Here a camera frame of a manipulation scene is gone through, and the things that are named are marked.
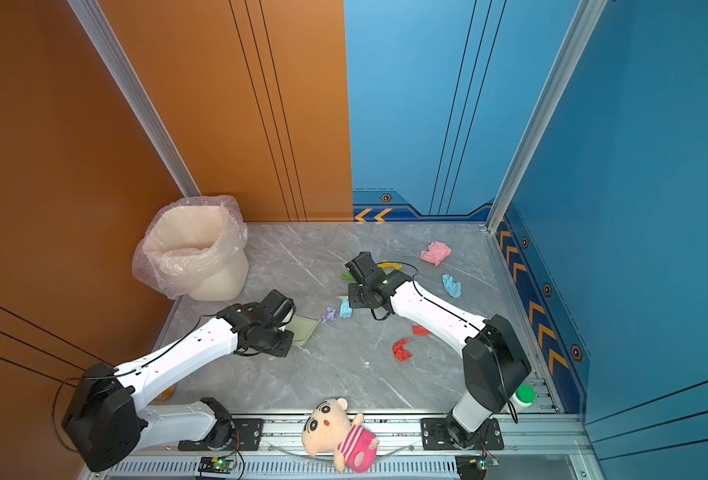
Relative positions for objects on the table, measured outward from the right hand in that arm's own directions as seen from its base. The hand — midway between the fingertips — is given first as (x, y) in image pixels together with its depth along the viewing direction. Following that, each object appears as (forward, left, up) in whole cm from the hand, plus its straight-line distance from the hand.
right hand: (354, 297), depth 85 cm
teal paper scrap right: (+10, -33, -12) cm, 36 cm away
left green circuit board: (-38, +33, -13) cm, 52 cm away
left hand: (-11, +19, -6) cm, 23 cm away
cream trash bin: (+6, +40, +14) cm, 43 cm away
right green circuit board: (-39, -29, -14) cm, 50 cm away
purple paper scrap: (0, +8, -10) cm, 13 cm away
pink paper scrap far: (+25, -30, -10) cm, 40 cm away
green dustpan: (-6, +15, -7) cm, 18 cm away
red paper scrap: (-4, -19, -12) cm, 23 cm away
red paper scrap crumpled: (-12, -13, -12) cm, 21 cm away
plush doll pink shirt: (-32, +5, -4) cm, 33 cm away
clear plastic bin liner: (+24, +38, +16) cm, 48 cm away
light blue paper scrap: (+1, +3, -10) cm, 11 cm away
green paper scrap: (+16, +3, -11) cm, 20 cm away
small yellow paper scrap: (+2, -9, +13) cm, 16 cm away
